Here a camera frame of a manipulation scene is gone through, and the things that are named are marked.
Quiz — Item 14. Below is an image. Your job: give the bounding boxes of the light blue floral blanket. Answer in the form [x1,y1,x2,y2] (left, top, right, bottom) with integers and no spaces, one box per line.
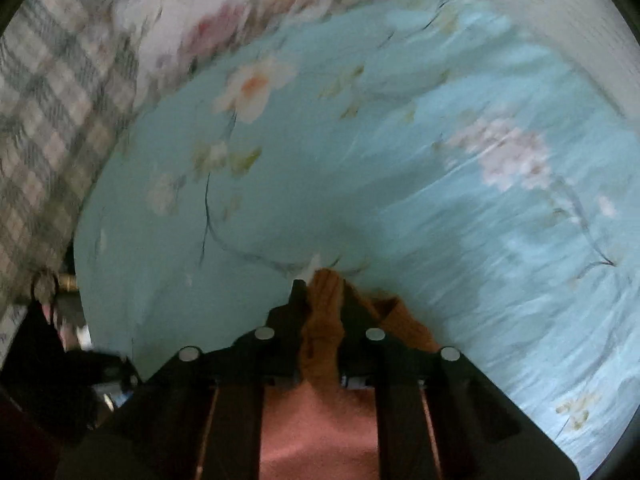
[72,0,640,479]

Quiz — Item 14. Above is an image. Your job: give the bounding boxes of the orange knit sweater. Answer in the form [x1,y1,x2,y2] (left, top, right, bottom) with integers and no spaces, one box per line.
[259,267,442,480]

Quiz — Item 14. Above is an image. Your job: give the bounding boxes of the plaid cloth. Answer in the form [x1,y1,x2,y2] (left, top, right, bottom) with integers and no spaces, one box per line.
[0,0,168,307]

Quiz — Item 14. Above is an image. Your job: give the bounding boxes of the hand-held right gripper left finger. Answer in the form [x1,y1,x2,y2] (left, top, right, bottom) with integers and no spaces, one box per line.
[55,279,308,480]

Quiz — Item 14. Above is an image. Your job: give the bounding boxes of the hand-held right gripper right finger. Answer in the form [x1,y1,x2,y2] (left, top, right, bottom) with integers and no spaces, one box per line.
[339,284,582,480]

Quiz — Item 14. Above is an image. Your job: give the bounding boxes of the white striped quilt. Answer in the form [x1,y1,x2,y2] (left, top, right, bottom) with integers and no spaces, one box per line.
[425,0,640,122]

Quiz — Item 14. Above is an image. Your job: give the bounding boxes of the white pink floral sheet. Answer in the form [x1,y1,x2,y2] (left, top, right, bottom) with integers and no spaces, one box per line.
[100,0,403,108]

